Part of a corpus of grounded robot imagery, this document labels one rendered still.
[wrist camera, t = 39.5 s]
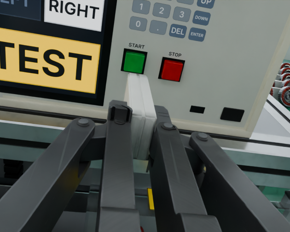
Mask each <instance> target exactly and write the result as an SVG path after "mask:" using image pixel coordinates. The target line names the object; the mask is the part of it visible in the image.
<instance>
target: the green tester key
mask: <svg viewBox="0 0 290 232"><path fill-rule="evenodd" d="M144 59H145V55H144V54H142V53H136V52H128V51H127V52H126V56H125V62H124V68H123V69H124V71H129V72H135V73H142V69H143V65H144Z"/></svg>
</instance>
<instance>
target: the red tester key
mask: <svg viewBox="0 0 290 232"><path fill-rule="evenodd" d="M182 67H183V64H182V63H181V62H176V61H171V60H164V64H163V68H162V74H161V78H162V79H167V80H173V81H179V79H180V74H181V71H182Z"/></svg>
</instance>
